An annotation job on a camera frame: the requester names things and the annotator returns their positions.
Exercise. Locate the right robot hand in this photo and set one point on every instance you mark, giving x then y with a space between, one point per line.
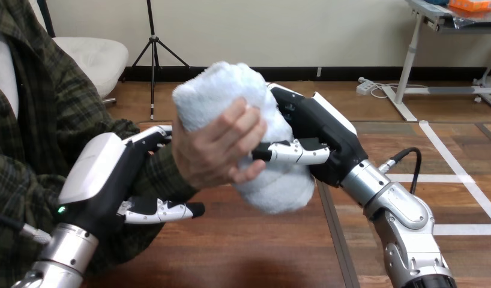
324 131

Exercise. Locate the person's hand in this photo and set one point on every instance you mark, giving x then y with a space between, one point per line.
215 149

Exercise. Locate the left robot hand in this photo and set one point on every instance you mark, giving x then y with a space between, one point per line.
100 183

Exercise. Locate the white towel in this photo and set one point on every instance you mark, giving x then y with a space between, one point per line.
229 95

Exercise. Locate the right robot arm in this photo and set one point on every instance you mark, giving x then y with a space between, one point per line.
404 230

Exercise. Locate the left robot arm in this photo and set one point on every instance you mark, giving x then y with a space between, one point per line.
58 258

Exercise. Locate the person's forearm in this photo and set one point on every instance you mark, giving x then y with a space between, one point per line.
110 167

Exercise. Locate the person's body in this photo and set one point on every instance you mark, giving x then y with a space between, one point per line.
28 131

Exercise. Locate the white power strip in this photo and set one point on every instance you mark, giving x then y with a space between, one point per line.
365 86

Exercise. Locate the black tripod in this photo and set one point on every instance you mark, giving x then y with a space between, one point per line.
154 51

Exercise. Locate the white cushioned chair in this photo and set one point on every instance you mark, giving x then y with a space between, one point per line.
95 59

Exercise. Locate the white desk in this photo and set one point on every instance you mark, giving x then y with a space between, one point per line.
440 55

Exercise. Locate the orange thing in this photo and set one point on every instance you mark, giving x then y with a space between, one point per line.
471 4

